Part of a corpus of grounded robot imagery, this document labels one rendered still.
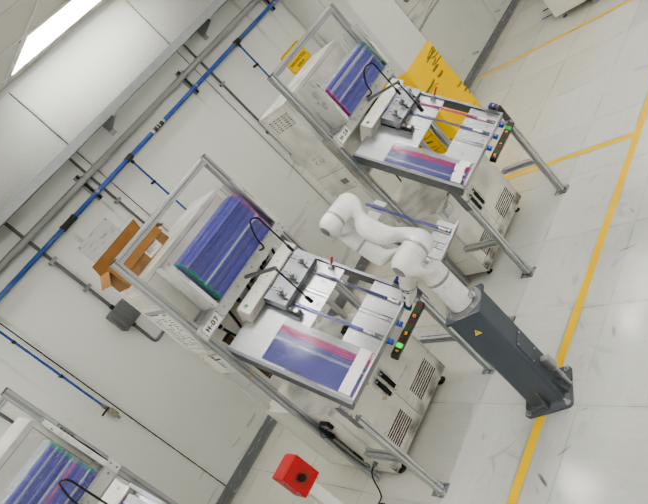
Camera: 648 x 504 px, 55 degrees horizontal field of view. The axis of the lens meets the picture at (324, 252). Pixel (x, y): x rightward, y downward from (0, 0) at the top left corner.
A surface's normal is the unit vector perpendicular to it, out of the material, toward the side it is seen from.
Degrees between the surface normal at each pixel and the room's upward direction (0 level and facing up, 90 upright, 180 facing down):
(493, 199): 90
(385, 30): 90
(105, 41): 90
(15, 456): 90
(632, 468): 0
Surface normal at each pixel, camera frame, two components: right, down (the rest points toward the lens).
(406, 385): 0.57, -0.18
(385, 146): -0.09, -0.59
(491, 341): -0.25, 0.64
